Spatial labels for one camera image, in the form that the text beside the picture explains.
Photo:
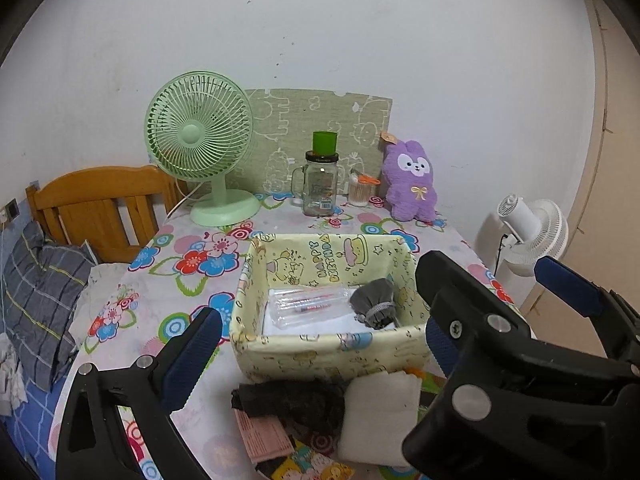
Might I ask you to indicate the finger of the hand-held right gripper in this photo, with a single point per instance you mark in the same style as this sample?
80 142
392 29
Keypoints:
470 300
567 285

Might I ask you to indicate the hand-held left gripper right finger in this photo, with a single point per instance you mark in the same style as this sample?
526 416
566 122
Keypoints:
441 347

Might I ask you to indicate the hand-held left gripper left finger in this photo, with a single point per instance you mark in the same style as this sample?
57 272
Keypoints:
192 355

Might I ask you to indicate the pink paper packet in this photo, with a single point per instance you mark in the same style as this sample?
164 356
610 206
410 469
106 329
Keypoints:
262 437

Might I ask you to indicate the black plastic bag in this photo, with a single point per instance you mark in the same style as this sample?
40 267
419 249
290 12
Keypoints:
290 402

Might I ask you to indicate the yellow cartoon fabric storage box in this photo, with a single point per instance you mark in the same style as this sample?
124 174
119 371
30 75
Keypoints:
320 355

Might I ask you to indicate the floral tablecloth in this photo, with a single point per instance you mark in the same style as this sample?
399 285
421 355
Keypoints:
165 300

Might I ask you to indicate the white floor fan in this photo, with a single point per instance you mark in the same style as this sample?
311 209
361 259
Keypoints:
530 232

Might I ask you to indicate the grey fabric pouch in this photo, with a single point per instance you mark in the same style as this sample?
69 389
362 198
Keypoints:
375 302

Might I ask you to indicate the white folded cloth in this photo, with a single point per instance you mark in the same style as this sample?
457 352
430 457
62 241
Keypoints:
380 420

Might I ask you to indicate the clear plastic packet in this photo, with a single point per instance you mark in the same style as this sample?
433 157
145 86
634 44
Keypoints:
310 302

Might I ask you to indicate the purple plush bunny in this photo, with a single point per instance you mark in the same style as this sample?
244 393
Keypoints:
410 185

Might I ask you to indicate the beige wooden door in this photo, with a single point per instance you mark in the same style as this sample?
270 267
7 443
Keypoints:
605 160

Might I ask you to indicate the colourful cartoon printed pack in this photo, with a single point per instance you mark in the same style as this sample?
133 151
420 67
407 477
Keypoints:
305 467

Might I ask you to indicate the grey plaid pillow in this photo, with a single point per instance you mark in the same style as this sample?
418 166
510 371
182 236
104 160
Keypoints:
40 300

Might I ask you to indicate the wooden bed headboard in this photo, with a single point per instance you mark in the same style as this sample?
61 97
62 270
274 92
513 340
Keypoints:
100 205

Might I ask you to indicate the blue bedsheet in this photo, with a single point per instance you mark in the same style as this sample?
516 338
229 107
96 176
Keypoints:
30 430

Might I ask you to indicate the white crumpled cloth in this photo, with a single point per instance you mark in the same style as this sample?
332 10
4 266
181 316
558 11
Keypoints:
11 385

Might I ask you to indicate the glass jar mug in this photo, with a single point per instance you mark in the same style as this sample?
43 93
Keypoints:
320 185

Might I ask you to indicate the green plastic cup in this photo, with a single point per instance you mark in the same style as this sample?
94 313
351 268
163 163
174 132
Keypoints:
325 142

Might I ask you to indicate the green desk fan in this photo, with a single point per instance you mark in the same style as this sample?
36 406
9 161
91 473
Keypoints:
200 130

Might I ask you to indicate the green patterned board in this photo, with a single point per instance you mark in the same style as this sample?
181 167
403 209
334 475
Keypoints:
320 115

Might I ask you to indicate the wall socket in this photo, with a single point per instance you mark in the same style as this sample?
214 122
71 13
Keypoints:
11 208

